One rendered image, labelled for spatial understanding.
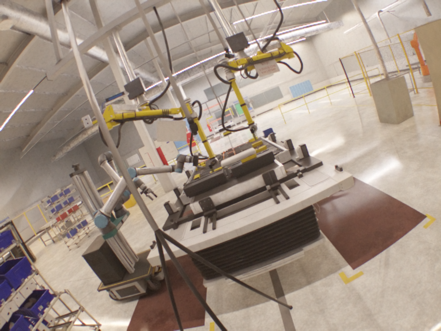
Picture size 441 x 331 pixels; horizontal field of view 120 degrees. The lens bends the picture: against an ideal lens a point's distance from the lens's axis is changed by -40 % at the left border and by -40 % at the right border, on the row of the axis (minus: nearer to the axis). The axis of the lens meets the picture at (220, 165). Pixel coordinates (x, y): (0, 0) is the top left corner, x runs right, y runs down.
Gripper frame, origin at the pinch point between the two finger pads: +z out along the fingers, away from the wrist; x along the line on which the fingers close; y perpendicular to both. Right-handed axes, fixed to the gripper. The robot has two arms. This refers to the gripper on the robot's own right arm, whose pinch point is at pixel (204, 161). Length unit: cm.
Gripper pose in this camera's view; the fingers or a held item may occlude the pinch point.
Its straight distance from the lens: 238.5
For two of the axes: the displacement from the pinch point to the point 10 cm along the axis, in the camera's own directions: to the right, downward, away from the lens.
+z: 9.6, 1.7, -2.1
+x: 0.9, -9.3, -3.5
